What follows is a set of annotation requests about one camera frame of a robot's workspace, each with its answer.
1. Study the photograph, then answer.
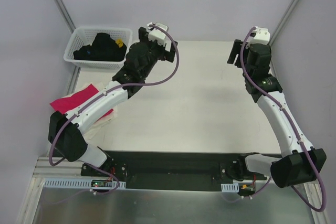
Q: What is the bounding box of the pink t shirt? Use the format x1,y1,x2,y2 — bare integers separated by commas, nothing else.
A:
50,82,103,114

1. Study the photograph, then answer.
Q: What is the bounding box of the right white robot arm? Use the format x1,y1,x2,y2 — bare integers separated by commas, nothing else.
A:
227,40,327,188

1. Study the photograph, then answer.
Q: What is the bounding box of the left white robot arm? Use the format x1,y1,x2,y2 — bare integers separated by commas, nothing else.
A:
48,22,180,176

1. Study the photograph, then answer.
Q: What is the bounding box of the black t shirt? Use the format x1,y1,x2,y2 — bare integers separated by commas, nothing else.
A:
73,33,127,62

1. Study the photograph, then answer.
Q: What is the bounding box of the white plastic laundry basket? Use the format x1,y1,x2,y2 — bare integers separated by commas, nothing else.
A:
63,26,133,70

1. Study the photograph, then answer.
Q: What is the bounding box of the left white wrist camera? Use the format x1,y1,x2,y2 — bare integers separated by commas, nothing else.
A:
146,22,169,47

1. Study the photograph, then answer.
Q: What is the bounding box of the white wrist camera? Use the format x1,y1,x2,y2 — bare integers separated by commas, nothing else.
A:
249,27,270,45
146,22,169,47

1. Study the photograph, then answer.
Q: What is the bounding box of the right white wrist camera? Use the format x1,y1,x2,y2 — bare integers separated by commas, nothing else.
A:
249,27,270,45

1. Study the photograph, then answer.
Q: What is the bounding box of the right aluminium frame post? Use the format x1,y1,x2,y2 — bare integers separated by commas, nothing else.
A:
264,0,318,51

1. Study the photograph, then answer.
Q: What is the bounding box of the aluminium frame post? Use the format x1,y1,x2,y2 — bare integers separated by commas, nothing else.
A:
39,0,78,36
264,0,318,51

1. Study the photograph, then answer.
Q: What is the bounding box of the left aluminium frame post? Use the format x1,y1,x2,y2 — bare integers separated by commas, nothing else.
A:
39,0,78,36

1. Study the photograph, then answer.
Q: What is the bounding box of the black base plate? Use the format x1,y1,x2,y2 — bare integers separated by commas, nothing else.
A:
80,150,274,190

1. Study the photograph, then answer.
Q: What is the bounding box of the right white cable duct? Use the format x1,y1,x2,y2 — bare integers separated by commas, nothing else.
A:
220,183,239,193

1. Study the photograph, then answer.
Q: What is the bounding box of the white cable duct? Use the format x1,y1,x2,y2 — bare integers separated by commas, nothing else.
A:
220,183,239,193
44,178,126,190

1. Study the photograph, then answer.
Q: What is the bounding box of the left white cable duct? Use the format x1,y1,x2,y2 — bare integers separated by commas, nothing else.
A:
44,178,126,190

